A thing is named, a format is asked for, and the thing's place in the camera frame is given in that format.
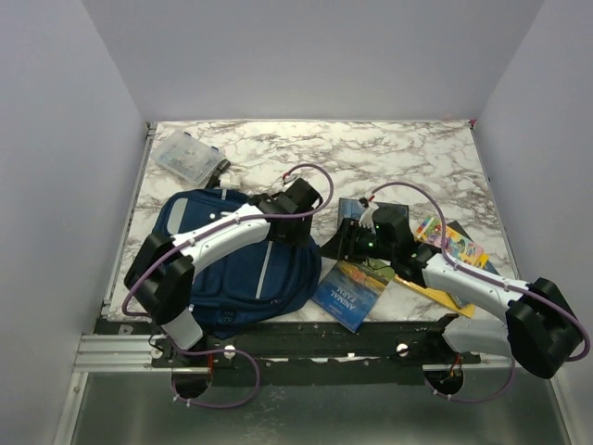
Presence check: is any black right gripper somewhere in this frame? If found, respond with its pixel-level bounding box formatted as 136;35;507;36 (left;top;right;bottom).
316;217;396;264

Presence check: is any navy blue student backpack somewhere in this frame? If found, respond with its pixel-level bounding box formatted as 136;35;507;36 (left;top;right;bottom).
153;189;322;338

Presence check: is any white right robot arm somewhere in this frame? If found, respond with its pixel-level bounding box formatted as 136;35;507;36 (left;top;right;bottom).
321;205;590;379

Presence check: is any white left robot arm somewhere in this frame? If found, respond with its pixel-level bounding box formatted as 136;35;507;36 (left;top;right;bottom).
124;179;322;366

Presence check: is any Nineteen Eighty-Four book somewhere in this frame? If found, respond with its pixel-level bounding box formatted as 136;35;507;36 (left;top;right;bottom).
336;197;410;229

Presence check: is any Animal Farm book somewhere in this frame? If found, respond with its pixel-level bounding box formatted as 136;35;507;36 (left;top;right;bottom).
311;261;390;333

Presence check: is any white cylindrical object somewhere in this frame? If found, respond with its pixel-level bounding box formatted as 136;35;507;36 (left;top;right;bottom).
219;173;242;189

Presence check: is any yellow notebook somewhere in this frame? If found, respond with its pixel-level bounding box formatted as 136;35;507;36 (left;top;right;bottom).
394;275;475;318

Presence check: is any colourful children's book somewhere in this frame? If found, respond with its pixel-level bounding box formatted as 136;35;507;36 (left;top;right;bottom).
414;216;488;268

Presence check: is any clear plastic organiser box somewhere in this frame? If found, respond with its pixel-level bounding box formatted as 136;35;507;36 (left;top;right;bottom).
150;131;226;188

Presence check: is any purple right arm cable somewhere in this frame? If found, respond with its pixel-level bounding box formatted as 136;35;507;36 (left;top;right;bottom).
359;181;593;403

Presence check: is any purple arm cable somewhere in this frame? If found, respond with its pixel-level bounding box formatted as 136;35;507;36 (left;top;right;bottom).
122;164;335;409
359;181;593;403

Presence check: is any black mounting base plate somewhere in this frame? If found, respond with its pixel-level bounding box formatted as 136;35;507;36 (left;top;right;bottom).
92;314;511;388

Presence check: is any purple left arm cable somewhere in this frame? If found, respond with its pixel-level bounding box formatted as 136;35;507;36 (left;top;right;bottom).
122;164;335;409

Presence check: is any aluminium extrusion rail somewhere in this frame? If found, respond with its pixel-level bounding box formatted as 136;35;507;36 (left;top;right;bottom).
71;329;564;373

